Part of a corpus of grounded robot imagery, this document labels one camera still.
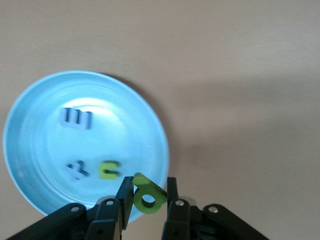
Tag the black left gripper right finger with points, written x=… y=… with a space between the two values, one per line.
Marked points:
x=172 y=200

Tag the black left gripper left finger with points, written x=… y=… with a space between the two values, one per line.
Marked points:
x=125 y=200

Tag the green letter p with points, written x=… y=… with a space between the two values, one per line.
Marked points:
x=150 y=186

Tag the green letter n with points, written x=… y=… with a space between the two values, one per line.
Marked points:
x=102 y=172

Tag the blue letter x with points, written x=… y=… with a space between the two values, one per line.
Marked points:
x=78 y=170

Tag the blue letter m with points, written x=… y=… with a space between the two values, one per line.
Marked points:
x=75 y=125

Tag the blue plate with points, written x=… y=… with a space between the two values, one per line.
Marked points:
x=37 y=140

